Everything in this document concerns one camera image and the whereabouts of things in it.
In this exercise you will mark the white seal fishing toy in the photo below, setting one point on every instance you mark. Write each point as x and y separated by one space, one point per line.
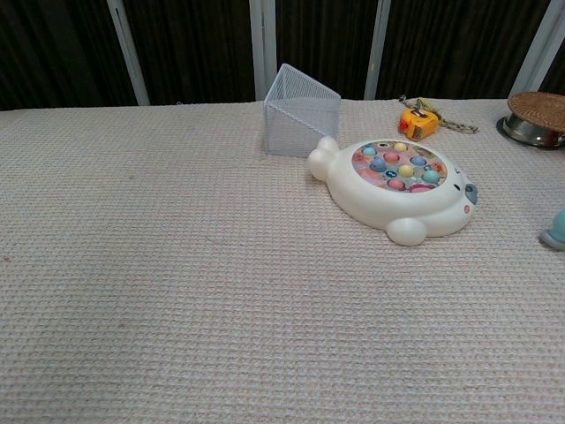
353 199

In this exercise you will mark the beige woven table cloth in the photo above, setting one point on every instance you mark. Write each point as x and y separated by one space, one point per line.
185 274

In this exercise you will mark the orange tape measure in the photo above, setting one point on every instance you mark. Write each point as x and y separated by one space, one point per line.
417 126

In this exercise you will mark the black pleated curtain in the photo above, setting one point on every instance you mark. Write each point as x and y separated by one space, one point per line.
194 48

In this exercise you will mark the stainless steel bowl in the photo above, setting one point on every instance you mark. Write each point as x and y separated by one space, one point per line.
525 132

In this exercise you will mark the round woven rattan coaster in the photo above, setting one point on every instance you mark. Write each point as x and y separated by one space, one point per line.
538 108

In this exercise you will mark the white metal frame post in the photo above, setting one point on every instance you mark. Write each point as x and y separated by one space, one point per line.
536 48
377 48
263 48
128 53

